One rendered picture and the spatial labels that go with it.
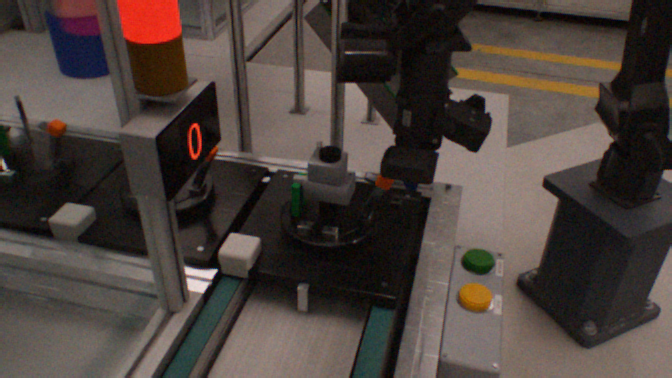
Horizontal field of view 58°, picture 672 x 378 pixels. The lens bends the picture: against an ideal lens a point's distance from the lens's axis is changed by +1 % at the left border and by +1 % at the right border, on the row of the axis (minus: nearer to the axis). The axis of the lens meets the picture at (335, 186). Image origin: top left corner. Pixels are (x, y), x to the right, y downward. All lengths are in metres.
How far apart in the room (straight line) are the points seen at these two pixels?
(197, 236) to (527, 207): 0.60
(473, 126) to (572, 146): 0.68
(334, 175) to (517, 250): 0.39
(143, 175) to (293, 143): 0.71
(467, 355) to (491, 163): 0.60
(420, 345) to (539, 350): 0.22
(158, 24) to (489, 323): 0.50
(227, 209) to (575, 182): 0.49
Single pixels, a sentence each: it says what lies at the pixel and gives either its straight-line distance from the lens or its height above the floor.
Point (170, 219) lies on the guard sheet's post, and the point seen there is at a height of 1.09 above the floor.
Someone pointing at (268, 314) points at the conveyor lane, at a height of 0.92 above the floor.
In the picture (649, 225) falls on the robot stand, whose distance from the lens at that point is 0.82.
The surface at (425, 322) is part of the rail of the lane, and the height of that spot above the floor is 0.95.
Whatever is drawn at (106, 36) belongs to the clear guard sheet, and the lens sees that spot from 0.57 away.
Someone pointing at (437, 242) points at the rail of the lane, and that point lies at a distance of 0.88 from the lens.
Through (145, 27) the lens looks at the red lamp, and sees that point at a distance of 0.55.
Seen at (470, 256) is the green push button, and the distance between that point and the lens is 0.83.
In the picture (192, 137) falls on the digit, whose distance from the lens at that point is 0.61.
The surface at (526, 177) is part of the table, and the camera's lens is 1.23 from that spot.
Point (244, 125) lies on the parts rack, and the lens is 1.05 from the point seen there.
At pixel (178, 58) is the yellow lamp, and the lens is 0.57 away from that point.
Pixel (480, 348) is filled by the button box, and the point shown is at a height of 0.96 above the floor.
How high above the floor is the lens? 1.51
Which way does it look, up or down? 35 degrees down
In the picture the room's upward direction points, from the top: 1 degrees clockwise
